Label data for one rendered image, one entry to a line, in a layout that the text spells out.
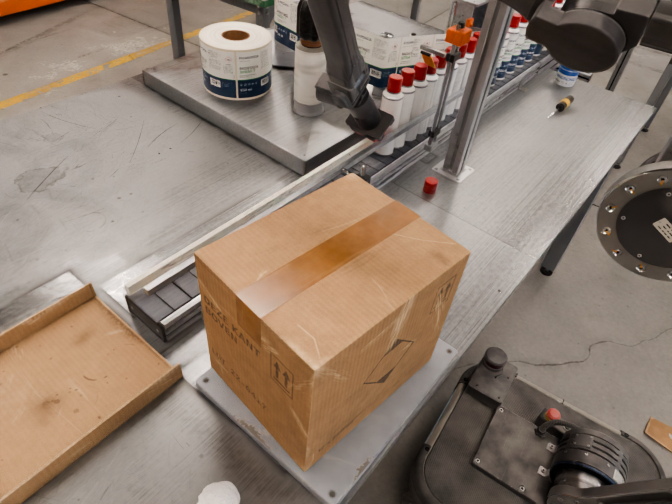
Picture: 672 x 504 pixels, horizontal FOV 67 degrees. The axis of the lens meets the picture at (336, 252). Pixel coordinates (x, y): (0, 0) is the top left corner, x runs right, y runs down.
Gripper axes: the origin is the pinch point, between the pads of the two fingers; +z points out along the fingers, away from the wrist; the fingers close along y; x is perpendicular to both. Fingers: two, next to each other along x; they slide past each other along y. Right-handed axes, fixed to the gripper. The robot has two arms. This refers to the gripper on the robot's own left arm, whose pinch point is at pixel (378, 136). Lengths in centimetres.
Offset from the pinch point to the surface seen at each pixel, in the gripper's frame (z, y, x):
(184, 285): -34, -1, 51
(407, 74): -6.5, -0.5, -14.6
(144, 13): 168, 326, -52
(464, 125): 7.5, -14.6, -14.6
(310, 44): -8.6, 26.5, -10.8
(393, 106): -5.4, -1.5, -6.6
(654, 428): 103, -102, 19
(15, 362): -48, 9, 75
